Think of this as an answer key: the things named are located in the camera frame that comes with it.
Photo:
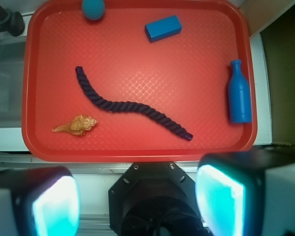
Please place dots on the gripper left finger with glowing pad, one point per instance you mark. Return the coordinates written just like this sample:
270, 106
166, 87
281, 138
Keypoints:
39, 202

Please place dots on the blue plastic bottle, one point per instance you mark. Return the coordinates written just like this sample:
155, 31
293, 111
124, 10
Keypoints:
239, 95

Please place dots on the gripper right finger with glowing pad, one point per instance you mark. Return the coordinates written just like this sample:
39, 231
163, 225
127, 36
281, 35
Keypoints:
248, 193

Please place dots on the clear plastic bin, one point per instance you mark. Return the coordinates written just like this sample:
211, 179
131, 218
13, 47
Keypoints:
12, 57

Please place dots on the golden conch shell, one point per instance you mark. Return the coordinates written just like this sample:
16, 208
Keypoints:
78, 126

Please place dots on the blue rectangular block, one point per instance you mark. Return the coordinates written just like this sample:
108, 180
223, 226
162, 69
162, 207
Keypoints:
163, 28

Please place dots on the black clamp knob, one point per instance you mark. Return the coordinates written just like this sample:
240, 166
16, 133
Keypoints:
11, 22

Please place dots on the blue dimpled ball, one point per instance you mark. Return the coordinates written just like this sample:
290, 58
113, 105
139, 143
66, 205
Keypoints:
93, 9

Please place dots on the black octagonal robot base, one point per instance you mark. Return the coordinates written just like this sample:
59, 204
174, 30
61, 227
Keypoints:
155, 199

